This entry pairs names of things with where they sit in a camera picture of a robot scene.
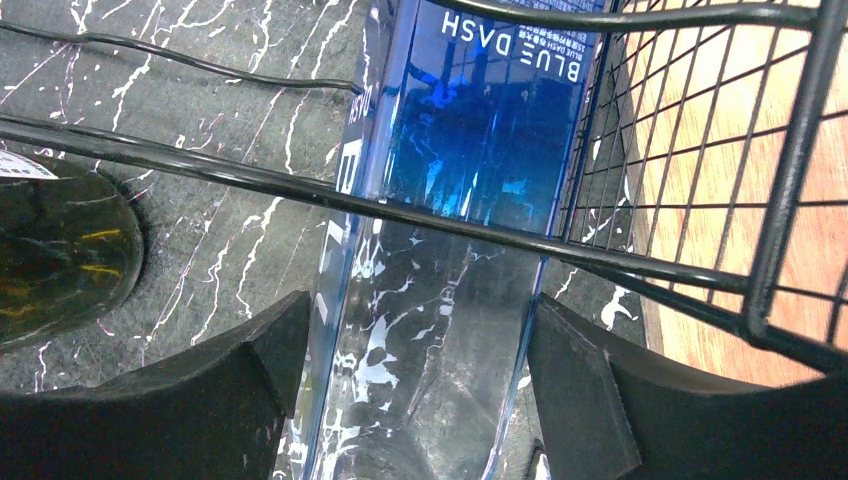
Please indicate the brown wooden board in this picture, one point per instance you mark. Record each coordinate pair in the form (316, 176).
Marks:
(705, 115)

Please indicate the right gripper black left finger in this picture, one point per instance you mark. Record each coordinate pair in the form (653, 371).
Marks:
(213, 411)

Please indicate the black wire wine rack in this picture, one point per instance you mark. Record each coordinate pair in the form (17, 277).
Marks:
(219, 255)

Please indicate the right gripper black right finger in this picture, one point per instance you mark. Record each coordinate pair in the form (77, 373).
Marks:
(612, 409)

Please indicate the dark bottle silver cap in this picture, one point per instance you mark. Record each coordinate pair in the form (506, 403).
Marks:
(72, 248)

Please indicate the blue label clear bottle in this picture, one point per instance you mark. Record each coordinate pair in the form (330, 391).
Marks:
(462, 134)

